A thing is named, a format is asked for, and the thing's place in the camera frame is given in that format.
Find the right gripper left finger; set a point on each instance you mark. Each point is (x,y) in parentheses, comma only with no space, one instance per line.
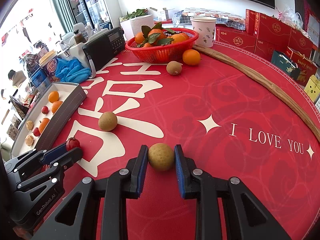
(98,205)

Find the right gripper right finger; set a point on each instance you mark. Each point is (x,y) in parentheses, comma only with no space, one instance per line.
(226,208)

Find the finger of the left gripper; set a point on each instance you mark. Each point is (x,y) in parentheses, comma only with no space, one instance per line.
(35,157)
(28,176)

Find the red cherry tomato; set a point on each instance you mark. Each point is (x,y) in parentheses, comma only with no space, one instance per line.
(45,110)
(36,132)
(72,143)

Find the large orange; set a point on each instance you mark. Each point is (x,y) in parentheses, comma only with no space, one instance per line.
(43,123)

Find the small husked physalis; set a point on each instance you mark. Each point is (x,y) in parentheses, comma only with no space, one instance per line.
(29,125)

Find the small orange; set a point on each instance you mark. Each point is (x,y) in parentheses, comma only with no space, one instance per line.
(53,96)

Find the brown kiwi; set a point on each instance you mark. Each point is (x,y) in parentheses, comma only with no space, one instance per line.
(161,157)
(108,121)

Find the snack packages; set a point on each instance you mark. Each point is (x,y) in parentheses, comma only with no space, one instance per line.
(19,99)

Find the blue drink can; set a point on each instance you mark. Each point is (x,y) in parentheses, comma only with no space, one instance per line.
(40,80)

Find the person in beige jacket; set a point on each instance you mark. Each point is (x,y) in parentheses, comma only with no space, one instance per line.
(17,78)

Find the blue rubber gloves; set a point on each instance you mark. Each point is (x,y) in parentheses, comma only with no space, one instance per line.
(72,71)

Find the red round tablecloth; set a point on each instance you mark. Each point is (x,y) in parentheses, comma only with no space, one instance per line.
(229,124)

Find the purple milk tea cup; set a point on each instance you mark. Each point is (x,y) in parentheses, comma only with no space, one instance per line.
(49,64)

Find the black portable radio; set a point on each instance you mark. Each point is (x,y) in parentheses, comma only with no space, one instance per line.
(101,49)

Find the brown spice bottle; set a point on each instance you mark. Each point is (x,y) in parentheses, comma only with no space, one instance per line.
(78,37)

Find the long wooden back scratcher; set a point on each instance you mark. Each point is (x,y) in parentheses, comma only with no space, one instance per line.
(259,78)

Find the yellow carton box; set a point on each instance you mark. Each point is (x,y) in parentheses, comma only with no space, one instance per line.
(312,88)

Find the white paper towel roll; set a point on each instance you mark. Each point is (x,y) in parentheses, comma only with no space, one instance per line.
(133,26)

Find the kiwi beside basket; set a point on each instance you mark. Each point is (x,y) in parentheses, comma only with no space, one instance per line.
(174,68)

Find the glass display cabinet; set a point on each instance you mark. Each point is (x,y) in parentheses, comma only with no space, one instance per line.
(92,12)

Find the red plastic fruit basket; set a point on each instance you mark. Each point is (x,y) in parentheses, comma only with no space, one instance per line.
(163,53)

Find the red sweet gift bag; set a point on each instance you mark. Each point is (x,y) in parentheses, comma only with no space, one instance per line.
(306,66)

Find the dark green gift bag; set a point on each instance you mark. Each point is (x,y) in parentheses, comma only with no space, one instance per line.
(281,61)

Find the oranges with leaves in basket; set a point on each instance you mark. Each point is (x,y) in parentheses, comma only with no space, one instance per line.
(158,36)

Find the orange beside basket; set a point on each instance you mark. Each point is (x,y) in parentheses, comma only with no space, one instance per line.
(191,57)

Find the potted green plant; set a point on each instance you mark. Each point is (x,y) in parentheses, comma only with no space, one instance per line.
(135,14)

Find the red gift box stack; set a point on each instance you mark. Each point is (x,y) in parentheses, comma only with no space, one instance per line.
(263,35)

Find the floral paper cup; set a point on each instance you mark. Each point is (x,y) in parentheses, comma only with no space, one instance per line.
(205,27)

